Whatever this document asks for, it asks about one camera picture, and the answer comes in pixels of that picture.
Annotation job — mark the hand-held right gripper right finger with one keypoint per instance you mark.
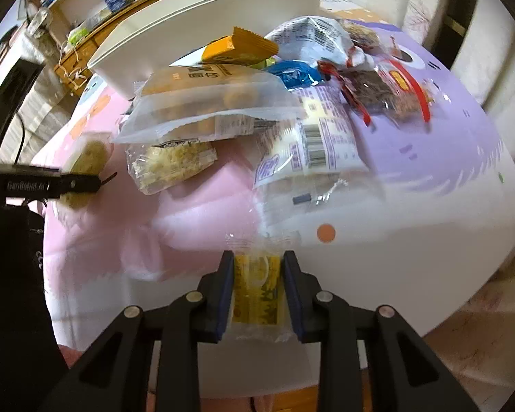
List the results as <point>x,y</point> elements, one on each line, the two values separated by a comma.
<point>292,296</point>

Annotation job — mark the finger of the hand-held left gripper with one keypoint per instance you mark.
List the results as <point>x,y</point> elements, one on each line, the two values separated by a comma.
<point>47,182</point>

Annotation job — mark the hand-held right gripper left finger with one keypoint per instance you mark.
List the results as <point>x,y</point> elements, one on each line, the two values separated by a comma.
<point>225,296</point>

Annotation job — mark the yellow snack packet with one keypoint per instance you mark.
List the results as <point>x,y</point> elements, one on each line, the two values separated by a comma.
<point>257,292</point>

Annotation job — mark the round noodle snack packet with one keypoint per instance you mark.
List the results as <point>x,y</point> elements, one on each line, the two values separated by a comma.
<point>90,156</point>

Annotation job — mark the white storage bin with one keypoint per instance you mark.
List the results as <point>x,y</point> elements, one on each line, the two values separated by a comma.
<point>206,21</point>

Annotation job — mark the orange wafer bar packet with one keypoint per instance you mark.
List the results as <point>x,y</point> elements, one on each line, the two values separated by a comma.
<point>240,47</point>

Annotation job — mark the clear plastic packet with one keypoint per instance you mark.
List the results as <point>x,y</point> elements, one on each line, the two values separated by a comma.
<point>302,199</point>

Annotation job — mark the crushed noodle snack packet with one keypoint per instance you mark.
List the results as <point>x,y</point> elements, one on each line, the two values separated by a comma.
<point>171,165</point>

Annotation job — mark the white purple snack packet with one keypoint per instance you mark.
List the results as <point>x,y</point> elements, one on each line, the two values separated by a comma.
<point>322,137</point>

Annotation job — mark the wooden desk with drawers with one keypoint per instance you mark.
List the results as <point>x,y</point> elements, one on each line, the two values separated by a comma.
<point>79,13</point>

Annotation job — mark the clear biscuit bag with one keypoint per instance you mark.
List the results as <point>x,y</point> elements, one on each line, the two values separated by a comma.
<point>206,103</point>

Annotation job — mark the clear red-striped brown snack packet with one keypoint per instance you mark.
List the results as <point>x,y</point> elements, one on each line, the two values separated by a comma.
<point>369,90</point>

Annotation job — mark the blue snack packet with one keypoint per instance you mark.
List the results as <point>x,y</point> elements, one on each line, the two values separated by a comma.
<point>294,74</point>

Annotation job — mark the clear packet with yellow label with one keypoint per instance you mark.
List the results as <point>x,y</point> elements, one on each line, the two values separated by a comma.
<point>407,94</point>

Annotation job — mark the white printed snack bag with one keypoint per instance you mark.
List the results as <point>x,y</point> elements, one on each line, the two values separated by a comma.
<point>309,38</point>

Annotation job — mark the clear nut snack packet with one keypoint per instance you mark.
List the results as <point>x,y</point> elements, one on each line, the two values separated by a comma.
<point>360,34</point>

